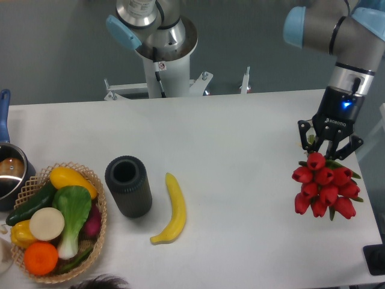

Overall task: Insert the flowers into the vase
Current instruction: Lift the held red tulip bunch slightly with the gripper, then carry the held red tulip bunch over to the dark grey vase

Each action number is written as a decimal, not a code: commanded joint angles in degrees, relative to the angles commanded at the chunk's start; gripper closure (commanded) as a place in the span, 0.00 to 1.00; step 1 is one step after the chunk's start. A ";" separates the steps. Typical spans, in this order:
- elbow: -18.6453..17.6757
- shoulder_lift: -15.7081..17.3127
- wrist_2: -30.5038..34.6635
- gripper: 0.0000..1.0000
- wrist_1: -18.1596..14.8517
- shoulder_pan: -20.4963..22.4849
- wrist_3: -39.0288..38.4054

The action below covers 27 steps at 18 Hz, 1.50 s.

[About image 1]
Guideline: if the green bok choy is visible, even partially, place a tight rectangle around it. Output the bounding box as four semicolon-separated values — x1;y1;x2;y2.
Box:
52;185;91;259

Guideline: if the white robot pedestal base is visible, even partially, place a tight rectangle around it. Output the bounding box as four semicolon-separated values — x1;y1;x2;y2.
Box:
106;1;213;98

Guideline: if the blue handled saucepan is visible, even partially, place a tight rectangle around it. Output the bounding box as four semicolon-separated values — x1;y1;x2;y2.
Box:
1;89;35;212

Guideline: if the woven wicker basket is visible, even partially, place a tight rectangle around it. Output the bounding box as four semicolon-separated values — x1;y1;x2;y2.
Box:
11;162;107;284

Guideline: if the purple red onion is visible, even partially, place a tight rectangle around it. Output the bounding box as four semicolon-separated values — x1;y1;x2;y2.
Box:
82;204;102;238

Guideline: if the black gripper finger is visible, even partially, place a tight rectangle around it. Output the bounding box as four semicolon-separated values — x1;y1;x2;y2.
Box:
327;135;364;160
298;120;323;153

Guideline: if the yellow squash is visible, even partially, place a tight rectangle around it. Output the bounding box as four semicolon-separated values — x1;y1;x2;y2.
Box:
49;166;98;199

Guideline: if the black device at table edge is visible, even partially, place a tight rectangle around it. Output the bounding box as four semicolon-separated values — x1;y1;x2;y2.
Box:
363;244;384;276

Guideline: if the white round radish slice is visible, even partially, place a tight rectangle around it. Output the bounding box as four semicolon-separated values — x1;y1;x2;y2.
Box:
29;207;64;241

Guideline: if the dark haired head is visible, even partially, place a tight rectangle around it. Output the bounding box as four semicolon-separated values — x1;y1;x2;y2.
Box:
69;275;130;289

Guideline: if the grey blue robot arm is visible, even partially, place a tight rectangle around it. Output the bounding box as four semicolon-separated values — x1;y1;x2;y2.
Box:
283;1;384;160

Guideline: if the yellow bell pepper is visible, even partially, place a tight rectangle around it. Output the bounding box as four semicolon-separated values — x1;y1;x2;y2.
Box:
11;220;38;249

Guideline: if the garlic clove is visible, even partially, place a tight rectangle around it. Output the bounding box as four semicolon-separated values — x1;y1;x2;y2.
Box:
0;225;8;235

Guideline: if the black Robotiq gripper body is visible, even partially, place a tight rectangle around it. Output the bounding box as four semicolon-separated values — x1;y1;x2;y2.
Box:
312;87;365;141

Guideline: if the white frame at right edge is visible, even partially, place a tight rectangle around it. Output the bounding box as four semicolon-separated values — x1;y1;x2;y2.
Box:
356;103;384;162

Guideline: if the green chili pepper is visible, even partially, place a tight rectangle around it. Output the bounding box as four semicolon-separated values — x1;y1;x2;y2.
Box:
56;247;93;275

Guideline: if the dark green cucumber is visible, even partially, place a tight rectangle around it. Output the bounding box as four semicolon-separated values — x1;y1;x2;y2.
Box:
5;181;57;226

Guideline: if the dark grey ribbed vase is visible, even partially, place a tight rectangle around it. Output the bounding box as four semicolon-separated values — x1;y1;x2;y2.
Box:
105;155;152;219

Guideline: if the yellow plastic banana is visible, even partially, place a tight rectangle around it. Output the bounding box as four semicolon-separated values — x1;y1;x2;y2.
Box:
150;173;187;245

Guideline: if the red tulip bouquet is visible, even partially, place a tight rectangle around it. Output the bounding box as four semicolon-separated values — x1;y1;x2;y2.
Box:
292;149;363;220

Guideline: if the orange fruit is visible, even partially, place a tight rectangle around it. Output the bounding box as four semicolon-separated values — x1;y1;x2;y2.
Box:
23;241;58;276

